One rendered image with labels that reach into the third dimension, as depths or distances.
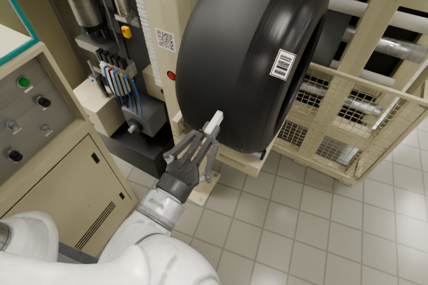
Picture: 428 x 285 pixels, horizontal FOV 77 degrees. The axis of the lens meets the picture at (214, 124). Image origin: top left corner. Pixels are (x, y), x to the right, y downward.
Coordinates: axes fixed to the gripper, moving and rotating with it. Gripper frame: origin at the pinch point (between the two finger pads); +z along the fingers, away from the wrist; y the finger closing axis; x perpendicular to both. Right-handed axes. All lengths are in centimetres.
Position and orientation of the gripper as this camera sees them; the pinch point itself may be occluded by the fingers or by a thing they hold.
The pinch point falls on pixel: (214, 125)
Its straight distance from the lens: 66.8
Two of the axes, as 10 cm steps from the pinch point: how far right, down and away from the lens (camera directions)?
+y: -8.7, -3.9, 3.0
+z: 4.9, -7.7, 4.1
